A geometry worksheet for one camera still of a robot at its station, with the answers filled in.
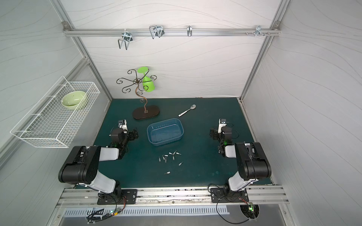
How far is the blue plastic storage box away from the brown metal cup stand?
0.42 feet

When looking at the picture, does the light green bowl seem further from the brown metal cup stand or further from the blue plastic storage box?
the blue plastic storage box

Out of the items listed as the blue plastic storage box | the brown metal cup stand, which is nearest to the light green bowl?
the brown metal cup stand

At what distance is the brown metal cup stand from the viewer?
2.88 ft

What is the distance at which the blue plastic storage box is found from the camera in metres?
0.92
